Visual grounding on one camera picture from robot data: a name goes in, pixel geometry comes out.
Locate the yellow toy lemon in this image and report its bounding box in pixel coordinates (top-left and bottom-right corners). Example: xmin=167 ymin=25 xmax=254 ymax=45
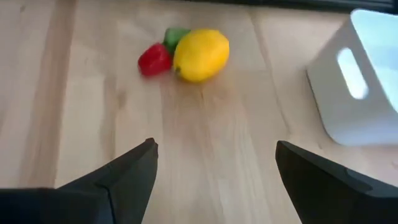
xmin=172 ymin=28 xmax=230 ymax=83

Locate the white plastic bin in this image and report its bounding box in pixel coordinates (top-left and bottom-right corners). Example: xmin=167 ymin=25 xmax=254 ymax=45
xmin=306 ymin=8 xmax=398 ymax=147

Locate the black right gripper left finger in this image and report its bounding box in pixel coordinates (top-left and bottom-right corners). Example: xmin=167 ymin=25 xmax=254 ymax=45
xmin=0 ymin=138 xmax=159 ymax=224

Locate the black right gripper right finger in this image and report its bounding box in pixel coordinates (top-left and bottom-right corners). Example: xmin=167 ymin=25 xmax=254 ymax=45
xmin=274 ymin=140 xmax=398 ymax=224

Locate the red toy pepper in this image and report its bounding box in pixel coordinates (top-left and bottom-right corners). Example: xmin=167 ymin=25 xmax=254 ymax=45
xmin=137 ymin=42 xmax=173 ymax=77

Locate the green toy pepper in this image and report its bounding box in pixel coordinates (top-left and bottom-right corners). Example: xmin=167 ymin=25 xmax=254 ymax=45
xmin=162 ymin=27 xmax=191 ymax=56

